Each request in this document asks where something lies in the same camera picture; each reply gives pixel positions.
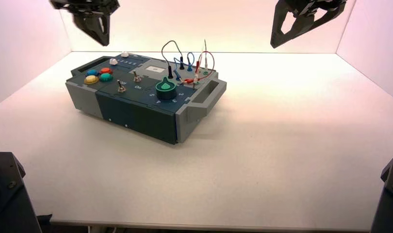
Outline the red jumper cable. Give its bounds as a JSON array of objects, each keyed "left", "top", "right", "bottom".
[{"left": 183, "top": 50, "right": 216, "bottom": 85}]

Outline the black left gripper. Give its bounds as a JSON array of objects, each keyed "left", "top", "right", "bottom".
[{"left": 49, "top": 0, "right": 121, "bottom": 47}]

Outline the black jumper cable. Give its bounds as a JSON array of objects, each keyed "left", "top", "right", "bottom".
[{"left": 161, "top": 40, "right": 185, "bottom": 80}]

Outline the blue jumper cable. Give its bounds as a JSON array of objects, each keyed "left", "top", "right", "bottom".
[{"left": 173, "top": 52, "right": 196, "bottom": 82}]

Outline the green rotary knob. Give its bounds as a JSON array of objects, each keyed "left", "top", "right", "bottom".
[{"left": 155, "top": 76, "right": 178, "bottom": 100}]

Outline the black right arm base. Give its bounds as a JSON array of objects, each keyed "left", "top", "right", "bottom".
[{"left": 371, "top": 155, "right": 393, "bottom": 233}]

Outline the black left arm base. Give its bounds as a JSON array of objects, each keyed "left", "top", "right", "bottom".
[{"left": 0, "top": 151, "right": 43, "bottom": 233}]

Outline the white banana plug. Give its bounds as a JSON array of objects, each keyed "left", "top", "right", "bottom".
[
  {"left": 193, "top": 48, "right": 204, "bottom": 90},
  {"left": 203, "top": 39, "right": 209, "bottom": 70}
]

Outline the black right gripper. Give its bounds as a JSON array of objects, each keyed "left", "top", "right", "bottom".
[{"left": 270, "top": 0, "right": 348, "bottom": 49}]

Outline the grey and blue control box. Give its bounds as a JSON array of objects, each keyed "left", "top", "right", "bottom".
[{"left": 65, "top": 53, "right": 227, "bottom": 145}]

